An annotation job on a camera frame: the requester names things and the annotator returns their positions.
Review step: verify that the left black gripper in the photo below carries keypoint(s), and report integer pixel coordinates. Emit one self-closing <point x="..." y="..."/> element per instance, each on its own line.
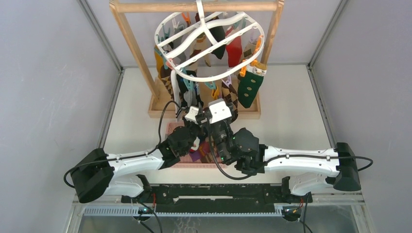
<point x="200" y="130"/>

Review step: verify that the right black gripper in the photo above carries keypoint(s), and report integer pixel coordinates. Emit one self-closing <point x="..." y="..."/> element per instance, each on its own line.
<point x="213" y="124"/>

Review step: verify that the pink perforated plastic basket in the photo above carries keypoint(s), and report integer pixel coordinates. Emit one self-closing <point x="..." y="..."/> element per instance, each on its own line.
<point x="200" y="158"/>

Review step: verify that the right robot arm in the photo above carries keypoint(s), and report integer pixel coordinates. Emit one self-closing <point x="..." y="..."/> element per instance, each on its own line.
<point x="333" y="167"/>

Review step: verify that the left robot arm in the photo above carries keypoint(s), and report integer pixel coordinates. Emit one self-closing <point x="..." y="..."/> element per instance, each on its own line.
<point x="104" y="174"/>

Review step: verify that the white oval clip hanger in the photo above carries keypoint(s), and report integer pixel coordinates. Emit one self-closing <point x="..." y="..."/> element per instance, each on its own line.
<point x="185" y="47"/>

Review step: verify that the grey sock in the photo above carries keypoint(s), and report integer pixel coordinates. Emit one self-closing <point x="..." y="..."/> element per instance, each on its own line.
<point x="189" y="93"/>

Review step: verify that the brown argyle sock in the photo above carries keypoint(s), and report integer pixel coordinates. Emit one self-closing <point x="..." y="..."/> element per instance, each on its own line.
<point x="229" y="94"/>

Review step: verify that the white green sock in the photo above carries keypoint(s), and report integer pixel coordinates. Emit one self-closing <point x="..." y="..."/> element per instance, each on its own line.
<point x="250" y="80"/>

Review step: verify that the mustard yellow sock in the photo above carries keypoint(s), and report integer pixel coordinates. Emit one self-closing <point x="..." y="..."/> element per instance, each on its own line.
<point x="160" y="64"/>

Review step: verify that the red sock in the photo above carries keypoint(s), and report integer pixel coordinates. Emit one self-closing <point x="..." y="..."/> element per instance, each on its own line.
<point x="234" y="51"/>

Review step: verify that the black sock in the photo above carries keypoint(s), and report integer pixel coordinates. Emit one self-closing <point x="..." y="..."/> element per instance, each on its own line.
<point x="219" y="34"/>

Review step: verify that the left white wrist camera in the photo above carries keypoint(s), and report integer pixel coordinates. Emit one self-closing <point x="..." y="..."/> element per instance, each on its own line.
<point x="191" y="114"/>

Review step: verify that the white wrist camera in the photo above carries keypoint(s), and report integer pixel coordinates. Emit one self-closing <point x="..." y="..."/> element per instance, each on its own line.
<point x="219" y="110"/>
<point x="191" y="114"/>

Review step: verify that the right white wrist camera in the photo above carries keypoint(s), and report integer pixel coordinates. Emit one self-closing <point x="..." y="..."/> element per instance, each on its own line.
<point x="219" y="110"/>

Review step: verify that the wooden hanger rack frame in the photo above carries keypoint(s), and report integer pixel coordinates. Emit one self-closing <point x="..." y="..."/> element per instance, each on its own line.
<point x="267" y="14"/>

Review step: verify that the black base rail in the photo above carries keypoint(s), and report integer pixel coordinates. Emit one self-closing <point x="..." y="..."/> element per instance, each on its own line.
<point x="217" y="198"/>

